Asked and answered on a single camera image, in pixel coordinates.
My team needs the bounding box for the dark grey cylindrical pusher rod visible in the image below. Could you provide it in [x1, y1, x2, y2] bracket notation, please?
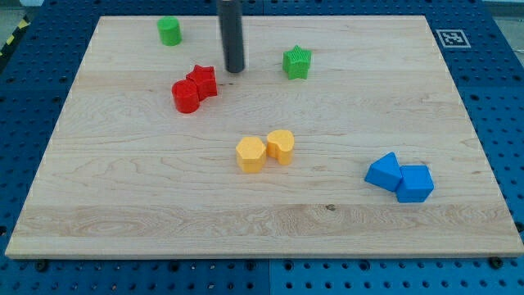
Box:
[217, 0, 245, 74]

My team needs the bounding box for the red star block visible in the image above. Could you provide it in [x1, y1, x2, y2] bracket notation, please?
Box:
[186, 65, 218, 101]

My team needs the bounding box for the green star block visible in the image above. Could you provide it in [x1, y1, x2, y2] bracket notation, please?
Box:
[282, 45, 312, 79]

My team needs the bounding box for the green cylinder block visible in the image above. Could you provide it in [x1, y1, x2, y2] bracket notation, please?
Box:
[157, 16, 183, 46]

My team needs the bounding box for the red cylinder block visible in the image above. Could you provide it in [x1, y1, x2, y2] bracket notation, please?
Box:
[171, 79, 200, 114]

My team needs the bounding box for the light wooden board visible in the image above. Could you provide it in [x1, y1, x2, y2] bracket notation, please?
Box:
[6, 16, 523, 260]

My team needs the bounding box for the yellow heart block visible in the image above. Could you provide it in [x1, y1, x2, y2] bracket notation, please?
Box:
[266, 129, 295, 166]

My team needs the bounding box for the yellow hexagon block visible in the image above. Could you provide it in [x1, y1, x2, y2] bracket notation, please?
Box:
[236, 137, 267, 173]

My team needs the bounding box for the white fiducial marker tag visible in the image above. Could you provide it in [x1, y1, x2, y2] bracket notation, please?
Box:
[436, 29, 471, 48]

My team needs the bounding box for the blue triangle block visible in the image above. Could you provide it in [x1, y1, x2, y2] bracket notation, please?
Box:
[364, 152, 403, 192]

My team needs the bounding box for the blue cube block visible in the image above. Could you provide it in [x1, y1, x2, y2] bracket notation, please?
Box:
[395, 166, 434, 203]

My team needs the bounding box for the black board stop screw left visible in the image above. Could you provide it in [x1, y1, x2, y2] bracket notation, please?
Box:
[34, 260, 48, 273]

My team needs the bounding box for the black board stop screw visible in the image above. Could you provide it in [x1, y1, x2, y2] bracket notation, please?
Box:
[488, 256, 504, 270]
[34, 260, 48, 273]

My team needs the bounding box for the black board stop screw right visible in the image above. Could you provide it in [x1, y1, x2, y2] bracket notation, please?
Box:
[488, 256, 504, 270]

